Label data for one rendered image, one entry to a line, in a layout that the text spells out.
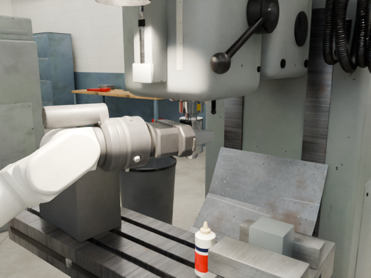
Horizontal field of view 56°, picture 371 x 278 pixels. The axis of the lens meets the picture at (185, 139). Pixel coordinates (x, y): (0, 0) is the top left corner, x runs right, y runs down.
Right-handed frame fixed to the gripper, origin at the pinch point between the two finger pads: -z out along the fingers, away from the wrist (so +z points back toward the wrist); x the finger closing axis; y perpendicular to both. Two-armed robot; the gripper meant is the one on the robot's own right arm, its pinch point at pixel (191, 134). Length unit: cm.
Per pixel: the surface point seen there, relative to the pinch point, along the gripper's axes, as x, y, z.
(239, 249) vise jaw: -15.1, 16.7, 0.4
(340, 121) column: -4.8, 0.1, -40.7
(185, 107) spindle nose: -1.2, -5.6, 2.1
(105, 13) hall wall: 637, -115, -225
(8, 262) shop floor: 198, 123, 20
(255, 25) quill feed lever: -12.4, -19.3, -3.5
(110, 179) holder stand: 23.6, 14.3, 7.6
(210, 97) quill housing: -10.7, -8.1, 3.8
